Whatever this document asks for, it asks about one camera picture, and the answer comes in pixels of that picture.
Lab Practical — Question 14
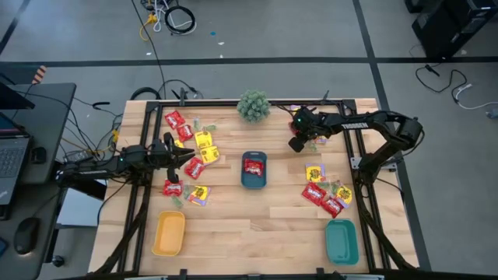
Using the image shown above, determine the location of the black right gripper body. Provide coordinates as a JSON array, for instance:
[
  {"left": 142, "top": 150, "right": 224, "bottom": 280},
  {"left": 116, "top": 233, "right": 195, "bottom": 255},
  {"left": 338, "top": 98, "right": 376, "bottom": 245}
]
[{"left": 288, "top": 107, "right": 326, "bottom": 153}]

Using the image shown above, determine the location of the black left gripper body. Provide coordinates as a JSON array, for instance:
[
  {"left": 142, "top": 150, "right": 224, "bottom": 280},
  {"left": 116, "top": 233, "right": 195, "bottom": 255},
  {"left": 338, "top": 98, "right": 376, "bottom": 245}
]
[{"left": 149, "top": 132, "right": 184, "bottom": 184}]

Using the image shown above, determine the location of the yellow plastic bin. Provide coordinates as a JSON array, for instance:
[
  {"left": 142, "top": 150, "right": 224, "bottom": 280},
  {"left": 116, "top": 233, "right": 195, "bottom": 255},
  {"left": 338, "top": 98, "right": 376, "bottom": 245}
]
[{"left": 151, "top": 210, "right": 187, "bottom": 257}]

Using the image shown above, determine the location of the green plastic bin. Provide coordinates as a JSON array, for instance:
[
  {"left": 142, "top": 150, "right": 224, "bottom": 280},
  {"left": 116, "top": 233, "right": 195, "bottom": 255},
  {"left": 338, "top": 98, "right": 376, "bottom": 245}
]
[{"left": 324, "top": 218, "right": 360, "bottom": 267}]

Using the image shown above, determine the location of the artificial succulent plant in pot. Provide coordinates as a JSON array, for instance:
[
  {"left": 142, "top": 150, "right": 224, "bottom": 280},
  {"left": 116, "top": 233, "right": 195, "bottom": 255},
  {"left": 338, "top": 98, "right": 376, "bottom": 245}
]
[{"left": 236, "top": 89, "right": 272, "bottom": 124}]

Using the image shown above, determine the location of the blue-grey plastic bin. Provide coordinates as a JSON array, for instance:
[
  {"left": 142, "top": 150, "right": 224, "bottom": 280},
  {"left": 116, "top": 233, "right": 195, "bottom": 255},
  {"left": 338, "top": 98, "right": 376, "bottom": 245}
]
[{"left": 240, "top": 150, "right": 268, "bottom": 191}]

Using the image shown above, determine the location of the black power adapter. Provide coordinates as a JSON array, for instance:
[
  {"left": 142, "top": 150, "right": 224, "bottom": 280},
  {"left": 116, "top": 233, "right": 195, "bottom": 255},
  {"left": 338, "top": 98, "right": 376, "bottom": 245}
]
[{"left": 64, "top": 149, "right": 94, "bottom": 163}]

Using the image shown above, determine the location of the white panel under desk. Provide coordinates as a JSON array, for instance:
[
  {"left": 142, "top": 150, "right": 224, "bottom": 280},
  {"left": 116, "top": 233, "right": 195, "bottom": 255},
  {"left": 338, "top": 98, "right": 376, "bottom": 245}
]
[{"left": 56, "top": 178, "right": 108, "bottom": 229}]

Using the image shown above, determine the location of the black desk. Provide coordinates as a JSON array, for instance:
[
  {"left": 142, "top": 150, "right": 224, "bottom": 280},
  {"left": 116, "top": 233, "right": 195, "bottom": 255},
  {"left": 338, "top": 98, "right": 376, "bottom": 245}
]
[{"left": 0, "top": 82, "right": 78, "bottom": 280}]

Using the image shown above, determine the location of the small black puck device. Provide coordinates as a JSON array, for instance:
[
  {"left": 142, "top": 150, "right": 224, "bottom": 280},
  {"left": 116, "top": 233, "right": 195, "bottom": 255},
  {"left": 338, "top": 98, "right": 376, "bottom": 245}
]
[{"left": 30, "top": 145, "right": 47, "bottom": 164}]

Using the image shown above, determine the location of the orange black striped block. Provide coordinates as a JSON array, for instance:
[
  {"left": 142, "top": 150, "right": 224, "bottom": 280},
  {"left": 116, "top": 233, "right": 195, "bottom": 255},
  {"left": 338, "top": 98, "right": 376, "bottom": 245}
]
[{"left": 30, "top": 65, "right": 48, "bottom": 86}]

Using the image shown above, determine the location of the grey laptop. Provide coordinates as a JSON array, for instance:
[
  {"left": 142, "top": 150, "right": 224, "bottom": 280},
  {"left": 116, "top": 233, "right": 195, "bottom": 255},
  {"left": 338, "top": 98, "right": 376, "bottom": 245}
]
[{"left": 0, "top": 111, "right": 33, "bottom": 207}]

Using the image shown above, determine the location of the black computer mouse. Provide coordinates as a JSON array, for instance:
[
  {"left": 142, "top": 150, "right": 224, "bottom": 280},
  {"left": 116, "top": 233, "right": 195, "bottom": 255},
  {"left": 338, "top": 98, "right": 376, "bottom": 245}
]
[{"left": 13, "top": 216, "right": 41, "bottom": 256}]

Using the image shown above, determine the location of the black desk monitor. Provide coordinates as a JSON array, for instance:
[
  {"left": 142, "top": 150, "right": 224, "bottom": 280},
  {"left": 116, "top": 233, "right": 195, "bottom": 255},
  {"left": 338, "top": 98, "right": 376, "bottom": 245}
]
[{"left": 0, "top": 81, "right": 36, "bottom": 110}]

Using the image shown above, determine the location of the black computer tower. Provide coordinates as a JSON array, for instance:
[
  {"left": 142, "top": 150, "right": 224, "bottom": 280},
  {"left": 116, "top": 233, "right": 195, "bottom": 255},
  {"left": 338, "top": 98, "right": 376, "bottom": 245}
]
[{"left": 404, "top": 0, "right": 498, "bottom": 60}]

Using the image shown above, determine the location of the thick black cable loop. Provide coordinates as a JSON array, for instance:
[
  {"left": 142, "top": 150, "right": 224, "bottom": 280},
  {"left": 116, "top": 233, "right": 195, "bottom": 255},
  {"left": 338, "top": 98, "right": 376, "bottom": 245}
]
[{"left": 129, "top": 86, "right": 163, "bottom": 101}]

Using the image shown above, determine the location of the long thin black cable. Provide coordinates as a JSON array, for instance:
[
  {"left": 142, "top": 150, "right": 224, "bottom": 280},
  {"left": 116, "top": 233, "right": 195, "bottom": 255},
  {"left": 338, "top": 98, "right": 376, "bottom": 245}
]
[{"left": 130, "top": 0, "right": 168, "bottom": 100}]

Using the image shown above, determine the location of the white floor cable bundle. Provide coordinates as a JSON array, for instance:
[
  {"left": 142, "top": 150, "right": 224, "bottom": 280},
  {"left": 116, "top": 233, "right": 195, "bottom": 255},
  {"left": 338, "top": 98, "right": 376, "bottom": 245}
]
[{"left": 153, "top": 0, "right": 198, "bottom": 36}]

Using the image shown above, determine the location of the black floor cable with plug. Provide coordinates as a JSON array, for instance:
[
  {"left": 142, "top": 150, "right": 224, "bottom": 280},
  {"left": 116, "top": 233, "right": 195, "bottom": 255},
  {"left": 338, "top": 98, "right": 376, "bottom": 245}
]
[{"left": 414, "top": 63, "right": 468, "bottom": 103}]

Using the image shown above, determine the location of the coiled black floor cable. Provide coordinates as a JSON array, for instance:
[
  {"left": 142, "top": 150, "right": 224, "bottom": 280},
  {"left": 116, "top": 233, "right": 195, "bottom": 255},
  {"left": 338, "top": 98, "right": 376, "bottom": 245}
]
[{"left": 163, "top": 5, "right": 197, "bottom": 36}]

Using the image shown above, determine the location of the yellow floor cable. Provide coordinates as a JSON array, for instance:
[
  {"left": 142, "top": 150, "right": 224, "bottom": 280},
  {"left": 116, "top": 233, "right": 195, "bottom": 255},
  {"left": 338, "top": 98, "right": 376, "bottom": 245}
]
[{"left": 139, "top": 13, "right": 159, "bottom": 42}]

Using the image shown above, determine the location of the white floor cable with plug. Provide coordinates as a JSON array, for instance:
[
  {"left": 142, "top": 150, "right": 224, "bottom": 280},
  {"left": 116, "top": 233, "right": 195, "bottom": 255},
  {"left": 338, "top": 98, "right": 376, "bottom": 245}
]
[{"left": 454, "top": 82, "right": 498, "bottom": 111}]

